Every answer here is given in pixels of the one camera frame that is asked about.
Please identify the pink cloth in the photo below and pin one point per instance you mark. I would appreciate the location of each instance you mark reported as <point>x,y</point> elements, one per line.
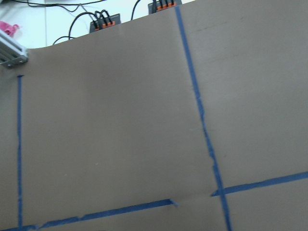
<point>9,29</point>

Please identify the aluminium frame post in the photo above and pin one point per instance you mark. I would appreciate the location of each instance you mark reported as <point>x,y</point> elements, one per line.
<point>11,52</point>

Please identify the black orange connector box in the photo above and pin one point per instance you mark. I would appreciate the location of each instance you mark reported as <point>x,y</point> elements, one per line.
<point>160,5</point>
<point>104,20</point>

